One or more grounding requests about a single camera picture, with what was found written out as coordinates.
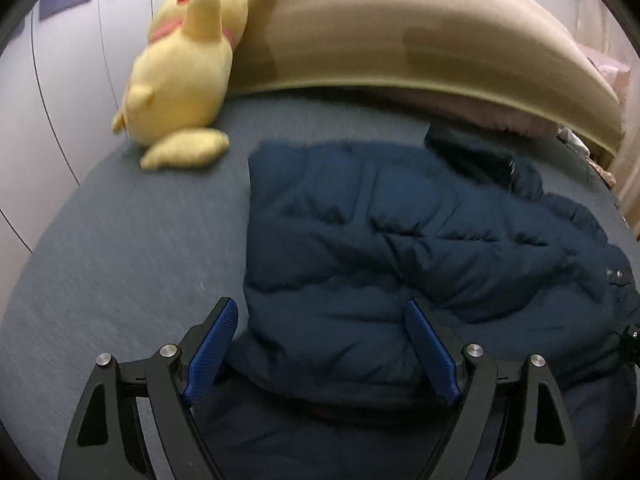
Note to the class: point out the pink pillow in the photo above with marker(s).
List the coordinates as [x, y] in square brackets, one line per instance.
[480, 112]

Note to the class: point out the yellow plush toy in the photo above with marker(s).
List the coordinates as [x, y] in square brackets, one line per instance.
[185, 85]

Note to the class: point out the bed with grey sheet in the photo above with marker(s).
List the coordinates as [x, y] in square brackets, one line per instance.
[130, 240]

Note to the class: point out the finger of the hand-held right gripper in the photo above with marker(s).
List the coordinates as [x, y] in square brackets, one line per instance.
[632, 337]

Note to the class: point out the patterned cloth bundle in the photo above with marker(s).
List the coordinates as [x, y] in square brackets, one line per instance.
[587, 155]

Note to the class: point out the pink cloth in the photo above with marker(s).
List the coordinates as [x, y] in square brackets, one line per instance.
[607, 67]

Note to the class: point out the navy blue puffer jacket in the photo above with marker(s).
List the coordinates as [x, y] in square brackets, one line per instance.
[380, 260]

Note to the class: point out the white wardrobe with purple panels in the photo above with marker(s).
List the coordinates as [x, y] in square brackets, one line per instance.
[60, 85]

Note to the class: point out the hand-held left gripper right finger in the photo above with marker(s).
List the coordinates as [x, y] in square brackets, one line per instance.
[431, 352]

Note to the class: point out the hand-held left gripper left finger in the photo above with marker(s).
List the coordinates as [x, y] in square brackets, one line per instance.
[212, 345]

